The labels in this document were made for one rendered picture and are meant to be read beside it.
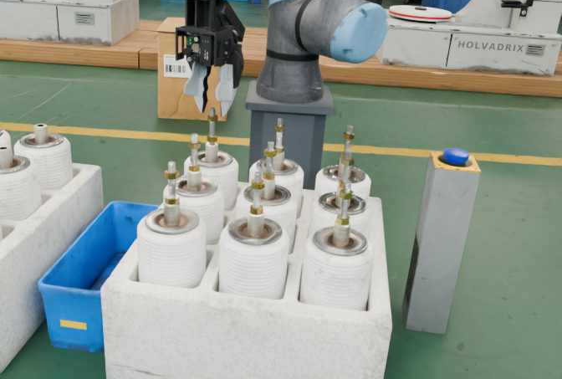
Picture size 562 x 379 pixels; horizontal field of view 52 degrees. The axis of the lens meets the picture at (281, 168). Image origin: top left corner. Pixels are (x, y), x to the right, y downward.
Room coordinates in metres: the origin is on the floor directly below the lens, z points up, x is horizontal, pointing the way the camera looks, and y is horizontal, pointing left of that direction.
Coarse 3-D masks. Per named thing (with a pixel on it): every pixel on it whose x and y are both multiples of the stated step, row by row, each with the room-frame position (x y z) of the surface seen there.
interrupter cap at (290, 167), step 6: (258, 162) 0.94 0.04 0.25; (264, 162) 0.94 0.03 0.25; (288, 162) 0.95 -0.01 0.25; (294, 162) 0.95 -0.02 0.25; (258, 168) 0.91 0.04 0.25; (264, 168) 0.91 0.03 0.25; (288, 168) 0.92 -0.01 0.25; (294, 168) 0.92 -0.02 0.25; (276, 174) 0.89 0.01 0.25; (282, 174) 0.89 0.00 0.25; (288, 174) 0.90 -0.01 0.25
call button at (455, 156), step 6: (444, 150) 0.87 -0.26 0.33; (450, 150) 0.86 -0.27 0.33; (456, 150) 0.87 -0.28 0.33; (462, 150) 0.87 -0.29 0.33; (444, 156) 0.85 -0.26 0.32; (450, 156) 0.84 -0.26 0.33; (456, 156) 0.84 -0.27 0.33; (462, 156) 0.84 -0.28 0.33; (468, 156) 0.85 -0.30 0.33; (456, 162) 0.84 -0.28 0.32; (462, 162) 0.85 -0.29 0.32
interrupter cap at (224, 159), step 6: (198, 156) 0.94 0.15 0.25; (204, 156) 0.95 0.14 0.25; (222, 156) 0.95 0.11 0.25; (228, 156) 0.95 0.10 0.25; (198, 162) 0.92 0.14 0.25; (204, 162) 0.92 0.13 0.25; (210, 162) 0.93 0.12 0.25; (216, 162) 0.93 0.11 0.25; (222, 162) 0.92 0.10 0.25; (228, 162) 0.92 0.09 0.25
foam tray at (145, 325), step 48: (384, 240) 0.83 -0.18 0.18; (144, 288) 0.64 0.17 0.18; (288, 288) 0.67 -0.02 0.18; (384, 288) 0.69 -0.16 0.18; (144, 336) 0.63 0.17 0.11; (192, 336) 0.62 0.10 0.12; (240, 336) 0.62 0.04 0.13; (288, 336) 0.61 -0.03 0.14; (336, 336) 0.61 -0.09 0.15; (384, 336) 0.60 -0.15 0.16
